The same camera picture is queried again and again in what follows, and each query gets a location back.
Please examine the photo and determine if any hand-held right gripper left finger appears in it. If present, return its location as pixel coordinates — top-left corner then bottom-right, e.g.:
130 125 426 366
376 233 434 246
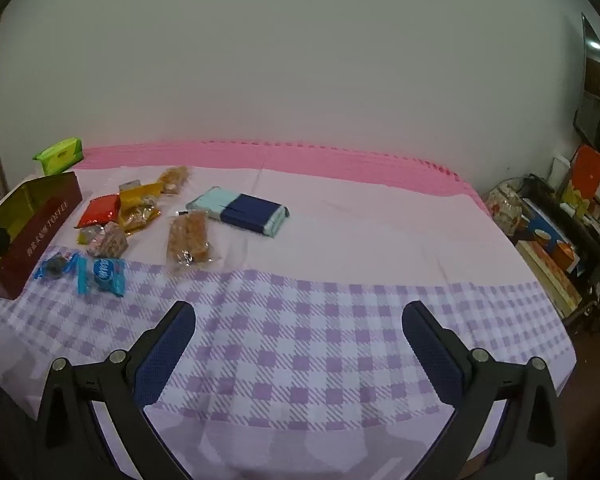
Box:
34 301 197 480

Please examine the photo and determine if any black screen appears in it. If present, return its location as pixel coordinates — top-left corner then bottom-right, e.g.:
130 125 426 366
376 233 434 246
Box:
573 91 600 147

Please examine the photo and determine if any green tissue pack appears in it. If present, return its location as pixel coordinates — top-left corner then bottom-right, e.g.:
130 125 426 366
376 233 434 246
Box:
33 138 86 177

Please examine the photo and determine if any small clear peanut brittle packet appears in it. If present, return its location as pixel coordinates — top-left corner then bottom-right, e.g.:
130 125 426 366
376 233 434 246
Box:
157 166 191 195

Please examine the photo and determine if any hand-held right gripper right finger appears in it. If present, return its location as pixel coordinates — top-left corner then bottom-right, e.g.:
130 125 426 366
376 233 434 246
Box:
402 301 568 480

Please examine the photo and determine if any orange red gift box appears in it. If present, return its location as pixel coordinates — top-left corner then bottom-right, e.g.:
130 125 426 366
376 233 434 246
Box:
560 145 600 206

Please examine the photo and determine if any red-brown tin with gold inside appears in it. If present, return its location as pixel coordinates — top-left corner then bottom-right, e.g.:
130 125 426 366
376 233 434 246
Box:
0 171 83 301

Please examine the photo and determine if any teal and navy packet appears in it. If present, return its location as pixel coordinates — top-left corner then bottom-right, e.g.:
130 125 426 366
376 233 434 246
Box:
186 186 291 237

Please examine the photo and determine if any white box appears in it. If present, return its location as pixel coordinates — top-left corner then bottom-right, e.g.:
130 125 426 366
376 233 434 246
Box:
550 157 571 186

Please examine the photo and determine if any pink patterned snack packet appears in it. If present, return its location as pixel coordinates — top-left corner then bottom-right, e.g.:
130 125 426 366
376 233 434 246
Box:
87 222 131 258

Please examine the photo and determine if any gold and clear snack packet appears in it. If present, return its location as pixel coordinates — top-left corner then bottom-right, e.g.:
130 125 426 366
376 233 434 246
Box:
121 204 162 235

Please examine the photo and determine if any yellow snack packet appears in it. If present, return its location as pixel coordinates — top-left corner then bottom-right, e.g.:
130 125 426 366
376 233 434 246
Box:
119 183 164 211

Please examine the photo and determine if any blue candy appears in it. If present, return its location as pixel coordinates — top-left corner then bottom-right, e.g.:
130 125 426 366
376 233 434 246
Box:
72 254 91 295
33 252 76 281
91 257 127 298

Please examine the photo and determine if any wall mirror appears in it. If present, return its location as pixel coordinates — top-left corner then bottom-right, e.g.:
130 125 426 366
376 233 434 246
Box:
580 12 600 93

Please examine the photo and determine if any large clear peanut brittle packet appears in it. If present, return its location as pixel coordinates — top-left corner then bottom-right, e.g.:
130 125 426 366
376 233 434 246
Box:
166 211 222 275

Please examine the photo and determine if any red snack packet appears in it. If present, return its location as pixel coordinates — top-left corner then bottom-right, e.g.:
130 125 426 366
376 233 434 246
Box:
76 194 122 229

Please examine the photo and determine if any low side table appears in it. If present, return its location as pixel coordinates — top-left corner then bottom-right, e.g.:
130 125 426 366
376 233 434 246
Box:
515 230 588 320

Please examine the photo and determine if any clear bag of sweets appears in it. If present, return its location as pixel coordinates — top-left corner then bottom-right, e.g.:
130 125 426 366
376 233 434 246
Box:
486 182 526 233

